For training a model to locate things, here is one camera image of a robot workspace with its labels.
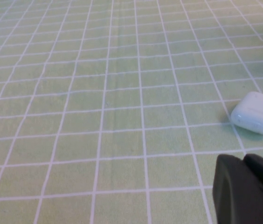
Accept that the green grid tablecloth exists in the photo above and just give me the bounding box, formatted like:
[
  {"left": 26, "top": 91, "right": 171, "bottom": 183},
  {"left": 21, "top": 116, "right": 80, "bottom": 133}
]
[{"left": 0, "top": 0, "right": 263, "bottom": 224}]

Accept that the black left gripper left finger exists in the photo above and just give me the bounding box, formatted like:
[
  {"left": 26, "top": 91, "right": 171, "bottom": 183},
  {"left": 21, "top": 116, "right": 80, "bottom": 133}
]
[{"left": 212, "top": 154, "right": 263, "bottom": 224}]

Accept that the white earbud case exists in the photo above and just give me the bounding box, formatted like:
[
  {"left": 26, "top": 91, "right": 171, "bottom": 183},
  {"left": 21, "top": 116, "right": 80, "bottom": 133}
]
[{"left": 230, "top": 91, "right": 263, "bottom": 135}]

